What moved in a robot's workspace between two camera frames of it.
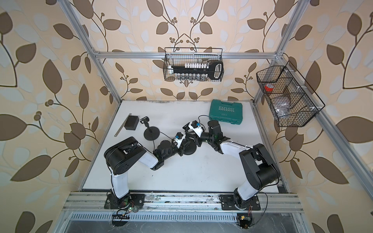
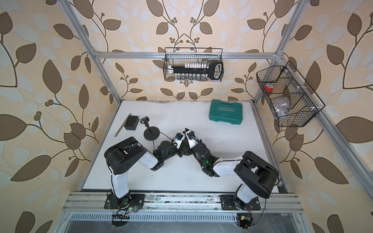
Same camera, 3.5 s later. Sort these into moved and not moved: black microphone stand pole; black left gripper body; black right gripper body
Moved: black right gripper body
Not moved: black microphone stand pole; black left gripper body
